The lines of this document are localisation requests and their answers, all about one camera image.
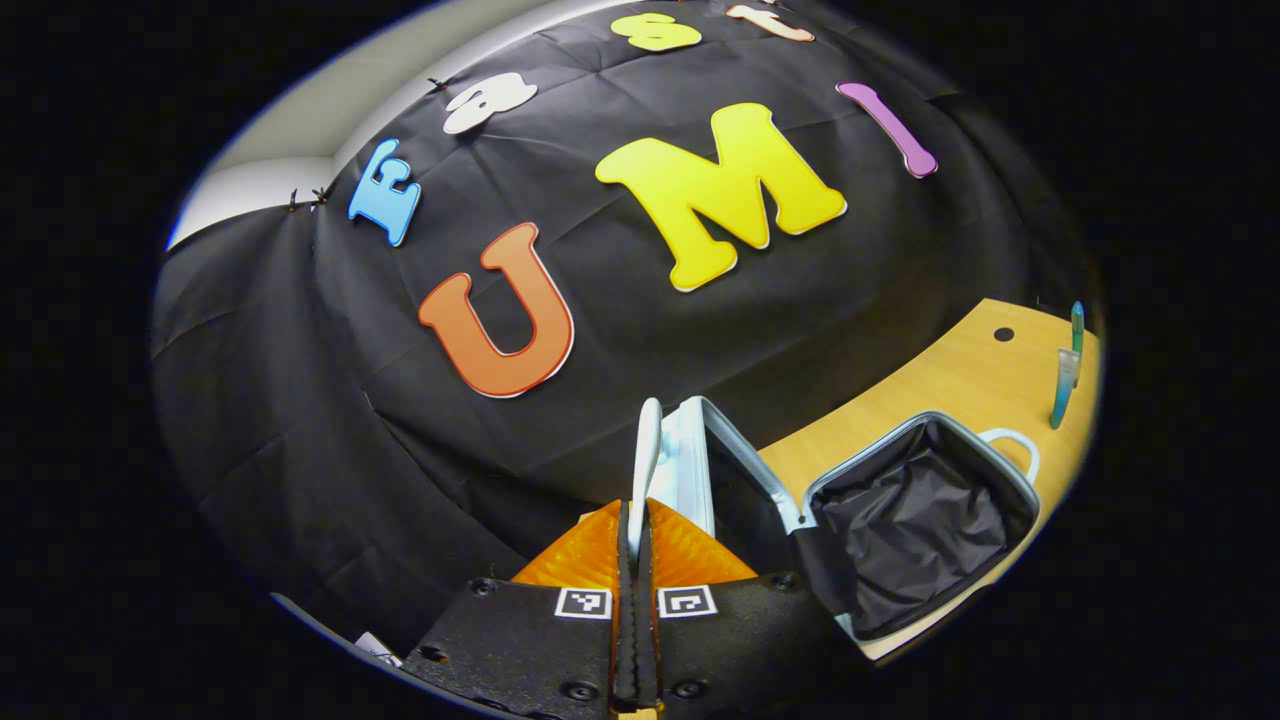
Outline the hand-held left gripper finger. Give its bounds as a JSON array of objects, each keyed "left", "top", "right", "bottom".
[
  {"left": 638, "top": 497, "right": 863, "bottom": 720},
  {"left": 400, "top": 498, "right": 641, "bottom": 720}
]

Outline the light blue suitcase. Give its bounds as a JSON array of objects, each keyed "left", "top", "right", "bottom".
[{"left": 625, "top": 395, "right": 1043, "bottom": 643}]

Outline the frosted blue cream tube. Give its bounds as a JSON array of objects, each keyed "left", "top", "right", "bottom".
[{"left": 1048, "top": 347, "right": 1081, "bottom": 431}]

